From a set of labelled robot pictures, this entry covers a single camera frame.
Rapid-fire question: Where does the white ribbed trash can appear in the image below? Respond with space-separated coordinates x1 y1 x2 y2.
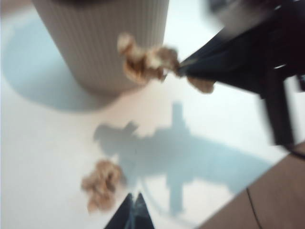
30 0 170 96

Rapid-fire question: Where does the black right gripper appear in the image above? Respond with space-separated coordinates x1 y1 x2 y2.
179 0 305 146

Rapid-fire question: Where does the thin black cable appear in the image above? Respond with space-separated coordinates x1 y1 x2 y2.
246 187 262 229

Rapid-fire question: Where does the wide brown paper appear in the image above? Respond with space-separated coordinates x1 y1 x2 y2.
117 32 215 94

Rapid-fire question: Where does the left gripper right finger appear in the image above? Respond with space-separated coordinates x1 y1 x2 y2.
134 192 155 229

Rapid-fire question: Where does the small brown paper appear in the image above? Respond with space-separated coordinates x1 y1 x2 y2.
81 159 127 214

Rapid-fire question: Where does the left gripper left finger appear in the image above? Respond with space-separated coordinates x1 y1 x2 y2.
113 192 134 229

